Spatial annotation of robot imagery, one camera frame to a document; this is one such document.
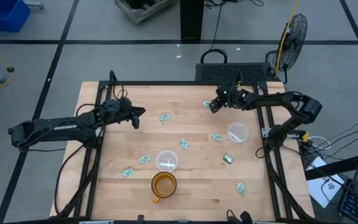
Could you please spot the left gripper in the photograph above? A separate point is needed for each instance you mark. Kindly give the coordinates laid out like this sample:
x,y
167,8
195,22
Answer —
x,y
118,108

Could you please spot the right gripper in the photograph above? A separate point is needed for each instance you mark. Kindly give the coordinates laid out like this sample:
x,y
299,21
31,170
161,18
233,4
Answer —
x,y
228,95

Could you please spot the pale green sachet packet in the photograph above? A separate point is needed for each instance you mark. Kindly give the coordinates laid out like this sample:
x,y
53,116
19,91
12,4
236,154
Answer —
x,y
164,117
183,143
240,188
206,103
217,137
144,159
127,172

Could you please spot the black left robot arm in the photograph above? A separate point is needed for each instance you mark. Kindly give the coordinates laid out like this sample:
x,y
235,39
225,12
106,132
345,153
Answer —
x,y
64,126

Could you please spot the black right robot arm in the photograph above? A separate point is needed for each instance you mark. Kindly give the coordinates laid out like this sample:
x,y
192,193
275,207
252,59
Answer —
x,y
278,100

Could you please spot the blue plastic bin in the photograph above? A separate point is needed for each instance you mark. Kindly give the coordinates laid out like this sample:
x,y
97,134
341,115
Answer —
x,y
2,14

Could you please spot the clear plastic round container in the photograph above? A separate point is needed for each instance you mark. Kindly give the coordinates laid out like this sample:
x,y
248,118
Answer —
x,y
167,160
238,132

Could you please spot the dark green foil packet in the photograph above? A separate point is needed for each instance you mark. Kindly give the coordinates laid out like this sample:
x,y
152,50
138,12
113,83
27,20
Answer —
x,y
228,158

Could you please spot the amber glass mug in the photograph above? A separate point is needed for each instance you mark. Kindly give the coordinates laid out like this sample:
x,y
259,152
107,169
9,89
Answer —
x,y
163,185

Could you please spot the black tall tower box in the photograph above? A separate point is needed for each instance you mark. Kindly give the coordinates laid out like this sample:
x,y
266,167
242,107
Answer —
x,y
192,20

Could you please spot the black floor fan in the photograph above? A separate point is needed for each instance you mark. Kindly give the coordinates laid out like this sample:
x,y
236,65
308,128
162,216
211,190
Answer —
x,y
292,40

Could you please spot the grey moulded tray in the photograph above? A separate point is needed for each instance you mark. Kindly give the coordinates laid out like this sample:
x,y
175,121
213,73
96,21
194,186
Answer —
x,y
140,9

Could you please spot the white paper sheet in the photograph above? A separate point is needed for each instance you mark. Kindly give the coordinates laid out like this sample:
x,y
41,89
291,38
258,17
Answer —
x,y
323,183

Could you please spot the black floor bar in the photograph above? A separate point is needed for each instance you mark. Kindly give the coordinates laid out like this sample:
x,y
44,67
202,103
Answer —
x,y
337,166

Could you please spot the black aluminium table frame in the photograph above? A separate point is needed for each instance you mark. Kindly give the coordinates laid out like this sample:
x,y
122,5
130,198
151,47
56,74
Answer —
x,y
179,83

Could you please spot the black table-level camera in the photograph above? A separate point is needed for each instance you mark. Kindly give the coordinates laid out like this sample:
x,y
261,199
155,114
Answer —
x,y
245,217

